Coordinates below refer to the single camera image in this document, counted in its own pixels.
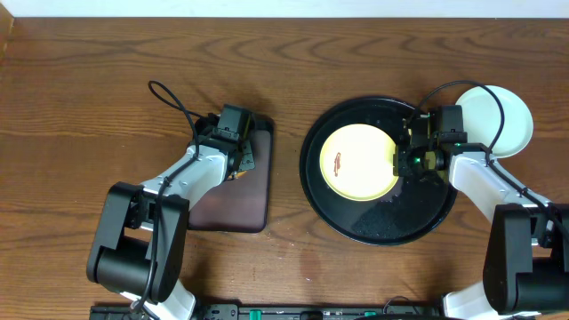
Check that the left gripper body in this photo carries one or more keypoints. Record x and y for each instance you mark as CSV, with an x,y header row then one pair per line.
x,y
247,156

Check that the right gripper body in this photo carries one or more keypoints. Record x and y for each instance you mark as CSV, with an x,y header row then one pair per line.
x,y
412,162

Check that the yellow plate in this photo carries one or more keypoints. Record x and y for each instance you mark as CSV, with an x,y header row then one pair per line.
x,y
356,162

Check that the light blue plate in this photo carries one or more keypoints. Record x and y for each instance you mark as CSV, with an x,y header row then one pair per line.
x,y
482,118

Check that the yellow green scrub sponge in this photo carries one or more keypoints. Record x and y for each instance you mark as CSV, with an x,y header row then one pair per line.
x,y
236,175

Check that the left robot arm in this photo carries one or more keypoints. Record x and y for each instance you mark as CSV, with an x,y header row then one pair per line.
x,y
138,246

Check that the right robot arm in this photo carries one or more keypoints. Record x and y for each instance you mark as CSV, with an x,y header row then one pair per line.
x,y
526,262

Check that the black rectangular tray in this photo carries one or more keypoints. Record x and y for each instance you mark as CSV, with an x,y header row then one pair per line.
x,y
240,205

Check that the black round serving tray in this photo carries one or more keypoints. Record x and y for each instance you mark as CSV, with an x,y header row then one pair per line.
x,y
410,210

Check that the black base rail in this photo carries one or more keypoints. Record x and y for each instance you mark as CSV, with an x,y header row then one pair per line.
x,y
235,312

